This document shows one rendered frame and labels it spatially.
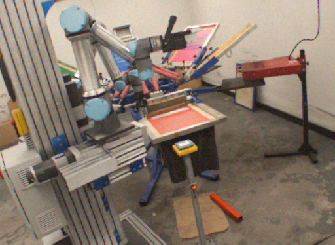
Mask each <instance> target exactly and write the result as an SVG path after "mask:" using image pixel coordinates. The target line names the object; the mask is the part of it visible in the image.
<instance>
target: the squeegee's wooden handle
mask: <svg viewBox="0 0 335 245"><path fill-rule="evenodd" d="M186 99H187V98H186V95H182V96H178V97H176V98H172V99H166V100H162V101H160V102H156V103H153V104H149V105H148V109H147V111H148V114H149V113H150V112H151V111H156V110H161V109H164V108H167V107H171V106H174V105H177V104H181V103H186Z"/></svg>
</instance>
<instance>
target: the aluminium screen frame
mask: <svg viewBox="0 0 335 245"><path fill-rule="evenodd" d="M192 104H194V105H196V106H197V107H199V108H200V109H202V110H203V111H206V112H207V113H209V114H210V115H212V116H214V117H215V118H216V119H211V120H209V121H206V122H200V123H197V124H194V125H192V126H188V127H186V128H182V129H179V130H175V131H173V132H170V133H167V134H161V135H159V136H155V135H154V134H153V133H152V132H151V130H150V128H149V127H148V126H147V124H146V123H145V122H144V121H143V120H142V119H141V120H138V121H139V123H141V124H144V125H146V128H147V134H148V136H149V139H150V141H151V143H152V144H153V145H154V144H157V143H161V142H163V141H166V140H170V139H173V138H176V137H178V136H182V135H185V134H190V133H193V132H196V131H199V130H202V129H204V128H208V127H210V126H214V125H217V124H220V123H223V122H228V121H227V116H226V115H223V114H222V113H220V112H218V111H216V110H214V109H212V108H210V107H209V106H207V105H205V104H203V103H202V102H198V103H196V102H195V101H194V102H193V103H192Z"/></svg>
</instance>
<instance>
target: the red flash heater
mask: <svg viewBox="0 0 335 245"><path fill-rule="evenodd" d="M290 58H291V60H288V57H282V58H276V59H267V60H261V61H255V62H244V63H241V69H242V77H243V80H244V81H245V80H250V79H263V78H267V77H275V76H280V75H283V76H285V75H293V74H297V73H301V72H303V63H302V60H301V59H300V58H299V57H298V56H297V59H295V58H293V57H292V56H291V57H290Z"/></svg>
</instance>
